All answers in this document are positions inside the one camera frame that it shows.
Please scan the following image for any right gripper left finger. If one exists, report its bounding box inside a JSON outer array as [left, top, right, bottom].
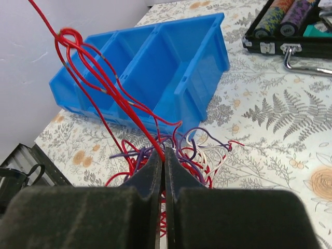
[[1, 152, 162, 248]]

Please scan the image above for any black poker chip case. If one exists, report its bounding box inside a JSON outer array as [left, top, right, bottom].
[[242, 1, 331, 77]]

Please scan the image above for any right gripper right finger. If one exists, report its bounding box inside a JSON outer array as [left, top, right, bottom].
[[164, 148, 320, 248]]

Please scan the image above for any floral table mat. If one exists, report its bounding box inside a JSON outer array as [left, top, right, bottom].
[[35, 1, 331, 248]]

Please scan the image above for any white wire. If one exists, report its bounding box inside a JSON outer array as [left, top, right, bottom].
[[178, 128, 229, 185]]

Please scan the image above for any blue plastic divided bin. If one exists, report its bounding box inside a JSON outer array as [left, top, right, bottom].
[[48, 12, 231, 133]]

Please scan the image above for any purple wire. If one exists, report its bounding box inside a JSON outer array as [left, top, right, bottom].
[[108, 127, 232, 185]]

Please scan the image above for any red wire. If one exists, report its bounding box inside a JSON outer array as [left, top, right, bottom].
[[27, 0, 246, 238]]

